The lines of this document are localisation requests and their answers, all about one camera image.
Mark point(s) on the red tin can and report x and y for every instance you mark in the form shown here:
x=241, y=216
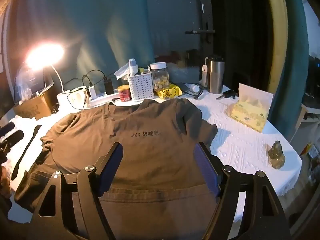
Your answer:
x=124, y=93

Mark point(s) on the white perforated basket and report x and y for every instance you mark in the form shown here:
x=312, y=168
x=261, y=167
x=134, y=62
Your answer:
x=141, y=87

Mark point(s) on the crumpled white tissue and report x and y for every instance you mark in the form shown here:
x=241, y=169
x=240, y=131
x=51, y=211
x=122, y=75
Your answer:
x=122, y=72

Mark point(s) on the small white bottle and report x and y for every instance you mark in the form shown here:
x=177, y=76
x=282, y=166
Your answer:
x=133, y=66

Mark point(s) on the teal curtain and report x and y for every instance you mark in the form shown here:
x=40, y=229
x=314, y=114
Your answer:
x=87, y=30

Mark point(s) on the black charger plug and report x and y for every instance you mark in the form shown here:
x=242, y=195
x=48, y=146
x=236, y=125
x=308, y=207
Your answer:
x=108, y=87

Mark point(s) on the cream cartoon mug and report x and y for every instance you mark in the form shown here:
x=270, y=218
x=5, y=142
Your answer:
x=77, y=100

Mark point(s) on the wooden stool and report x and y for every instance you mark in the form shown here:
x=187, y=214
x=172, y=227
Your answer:
x=308, y=112

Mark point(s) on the clear plastic bag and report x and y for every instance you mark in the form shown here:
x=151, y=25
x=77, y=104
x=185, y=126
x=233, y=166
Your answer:
x=32, y=80

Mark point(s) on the green stone figurine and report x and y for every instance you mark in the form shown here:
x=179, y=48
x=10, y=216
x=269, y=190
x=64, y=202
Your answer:
x=277, y=156

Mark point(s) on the white pill bottle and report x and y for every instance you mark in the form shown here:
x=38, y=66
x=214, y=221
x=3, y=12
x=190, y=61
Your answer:
x=193, y=88

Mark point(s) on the white charger plug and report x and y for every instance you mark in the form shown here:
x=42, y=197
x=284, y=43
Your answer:
x=92, y=92

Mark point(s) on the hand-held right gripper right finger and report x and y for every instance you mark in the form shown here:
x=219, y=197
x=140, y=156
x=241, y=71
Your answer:
x=206, y=170

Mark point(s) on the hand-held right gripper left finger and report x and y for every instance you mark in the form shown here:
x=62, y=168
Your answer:
x=112, y=170

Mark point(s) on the clear snack jar white lid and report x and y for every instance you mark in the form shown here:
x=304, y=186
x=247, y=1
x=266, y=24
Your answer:
x=160, y=78

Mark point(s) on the white textured tablecloth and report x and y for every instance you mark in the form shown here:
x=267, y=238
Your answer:
x=237, y=140

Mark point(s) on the black electronic device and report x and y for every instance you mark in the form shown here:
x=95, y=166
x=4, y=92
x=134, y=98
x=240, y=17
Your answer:
x=314, y=77

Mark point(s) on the black binder clip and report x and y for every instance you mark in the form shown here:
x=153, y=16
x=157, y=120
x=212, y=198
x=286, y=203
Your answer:
x=55, y=108

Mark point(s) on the white power strip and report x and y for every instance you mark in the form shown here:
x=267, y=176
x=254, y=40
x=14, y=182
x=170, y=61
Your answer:
x=100, y=101

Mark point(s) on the brown printed t-shirt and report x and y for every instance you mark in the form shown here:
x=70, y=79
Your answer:
x=150, y=155

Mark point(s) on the yellow tissue box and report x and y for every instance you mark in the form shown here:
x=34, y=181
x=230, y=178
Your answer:
x=247, y=115

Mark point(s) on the dark power bank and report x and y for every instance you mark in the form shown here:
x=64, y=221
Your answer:
x=183, y=86

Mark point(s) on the yellow snack packet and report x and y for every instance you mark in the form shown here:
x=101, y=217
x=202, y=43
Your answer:
x=168, y=92

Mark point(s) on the black car key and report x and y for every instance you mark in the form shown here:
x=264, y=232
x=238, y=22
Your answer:
x=228, y=94

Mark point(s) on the white desk lamp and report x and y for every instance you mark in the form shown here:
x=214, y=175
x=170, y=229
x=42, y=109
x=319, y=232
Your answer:
x=61, y=98

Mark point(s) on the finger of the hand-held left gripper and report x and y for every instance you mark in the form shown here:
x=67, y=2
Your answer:
x=15, y=137
x=6, y=130

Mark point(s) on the brown cardboard box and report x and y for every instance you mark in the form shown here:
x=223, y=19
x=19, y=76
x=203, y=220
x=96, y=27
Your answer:
x=32, y=107

